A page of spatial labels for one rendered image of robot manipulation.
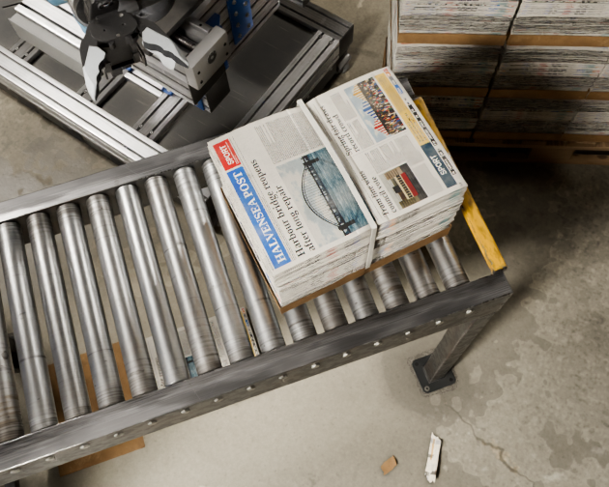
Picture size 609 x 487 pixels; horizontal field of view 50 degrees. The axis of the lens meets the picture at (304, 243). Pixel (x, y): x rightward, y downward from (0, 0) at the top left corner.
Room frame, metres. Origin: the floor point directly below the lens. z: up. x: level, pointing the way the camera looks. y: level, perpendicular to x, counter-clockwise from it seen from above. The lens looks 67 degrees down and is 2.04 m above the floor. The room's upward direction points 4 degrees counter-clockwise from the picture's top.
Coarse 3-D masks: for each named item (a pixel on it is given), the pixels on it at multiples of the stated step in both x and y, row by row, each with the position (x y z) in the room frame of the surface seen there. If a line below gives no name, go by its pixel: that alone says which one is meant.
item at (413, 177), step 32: (320, 96) 0.72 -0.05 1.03; (352, 96) 0.71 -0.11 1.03; (384, 96) 0.71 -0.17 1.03; (352, 128) 0.65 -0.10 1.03; (384, 128) 0.64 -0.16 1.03; (416, 128) 0.64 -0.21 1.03; (384, 160) 0.58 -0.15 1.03; (416, 160) 0.57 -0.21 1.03; (448, 160) 0.57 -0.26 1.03; (384, 192) 0.51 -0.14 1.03; (416, 192) 0.51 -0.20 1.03; (448, 192) 0.50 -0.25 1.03; (416, 224) 0.49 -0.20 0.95; (448, 224) 0.52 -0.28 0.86; (384, 256) 0.47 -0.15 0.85
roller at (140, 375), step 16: (96, 208) 0.65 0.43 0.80; (96, 224) 0.61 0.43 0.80; (112, 224) 0.61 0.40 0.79; (96, 240) 0.58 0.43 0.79; (112, 240) 0.57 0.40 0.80; (112, 256) 0.53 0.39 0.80; (112, 272) 0.50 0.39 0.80; (128, 272) 0.50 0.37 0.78; (112, 288) 0.46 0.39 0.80; (128, 288) 0.46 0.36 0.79; (112, 304) 0.43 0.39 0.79; (128, 304) 0.43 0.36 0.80; (128, 320) 0.39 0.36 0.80; (128, 336) 0.36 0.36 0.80; (144, 336) 0.37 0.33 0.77; (128, 352) 0.33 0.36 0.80; (144, 352) 0.33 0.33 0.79; (128, 368) 0.30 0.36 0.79; (144, 368) 0.30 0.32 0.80; (144, 384) 0.27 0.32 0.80
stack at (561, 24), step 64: (448, 0) 1.16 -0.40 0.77; (512, 0) 1.14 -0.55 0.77; (576, 0) 1.14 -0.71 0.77; (384, 64) 1.48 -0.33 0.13; (448, 64) 1.16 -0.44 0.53; (512, 64) 1.13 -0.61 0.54; (576, 64) 1.11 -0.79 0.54; (448, 128) 1.16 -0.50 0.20; (512, 128) 1.13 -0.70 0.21; (576, 128) 1.11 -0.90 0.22
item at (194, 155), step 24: (192, 144) 0.79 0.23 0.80; (120, 168) 0.74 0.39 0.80; (144, 168) 0.73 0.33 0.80; (168, 168) 0.73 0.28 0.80; (48, 192) 0.69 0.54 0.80; (72, 192) 0.69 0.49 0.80; (96, 192) 0.68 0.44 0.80; (144, 192) 0.71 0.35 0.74; (0, 216) 0.64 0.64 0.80; (24, 216) 0.64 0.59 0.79; (24, 240) 0.63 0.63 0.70
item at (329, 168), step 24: (312, 144) 0.62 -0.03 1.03; (336, 144) 0.62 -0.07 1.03; (336, 168) 0.57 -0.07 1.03; (336, 192) 0.52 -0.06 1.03; (360, 192) 0.52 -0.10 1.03; (360, 216) 0.47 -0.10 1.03; (384, 216) 0.47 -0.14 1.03; (360, 240) 0.44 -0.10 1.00; (384, 240) 0.46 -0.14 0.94; (360, 264) 0.45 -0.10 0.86
